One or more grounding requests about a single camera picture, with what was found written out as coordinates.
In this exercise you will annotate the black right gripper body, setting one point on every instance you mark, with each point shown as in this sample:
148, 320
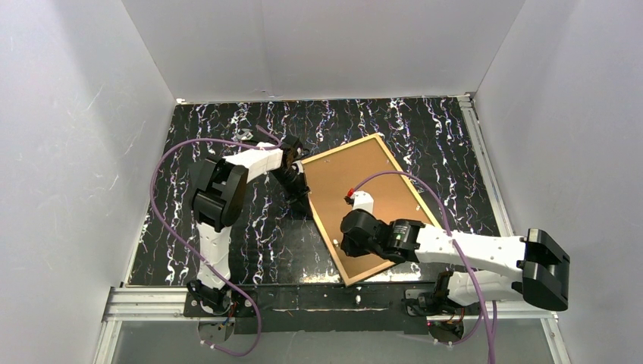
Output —
349, 240

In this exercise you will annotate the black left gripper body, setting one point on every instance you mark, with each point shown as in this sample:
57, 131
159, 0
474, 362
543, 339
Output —
297, 182

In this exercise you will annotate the green wooden photo frame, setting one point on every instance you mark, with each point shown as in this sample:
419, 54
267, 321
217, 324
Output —
362, 174

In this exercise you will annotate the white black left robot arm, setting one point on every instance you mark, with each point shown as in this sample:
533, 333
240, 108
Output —
219, 188

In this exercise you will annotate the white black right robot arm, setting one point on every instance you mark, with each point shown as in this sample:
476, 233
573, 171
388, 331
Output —
533, 268

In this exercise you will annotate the black small tool on table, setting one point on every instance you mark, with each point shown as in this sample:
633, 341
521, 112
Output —
243, 135

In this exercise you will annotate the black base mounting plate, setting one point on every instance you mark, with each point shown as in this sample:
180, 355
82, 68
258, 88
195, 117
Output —
334, 307

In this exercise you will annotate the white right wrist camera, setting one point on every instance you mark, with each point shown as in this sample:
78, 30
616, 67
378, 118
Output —
360, 200

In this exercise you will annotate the aluminium rail right side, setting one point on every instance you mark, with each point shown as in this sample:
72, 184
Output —
473, 126

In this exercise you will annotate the aluminium rail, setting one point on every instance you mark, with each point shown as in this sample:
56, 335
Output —
162, 325
473, 126

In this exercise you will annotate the aluminium rail front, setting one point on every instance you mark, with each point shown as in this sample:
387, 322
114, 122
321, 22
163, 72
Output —
162, 325

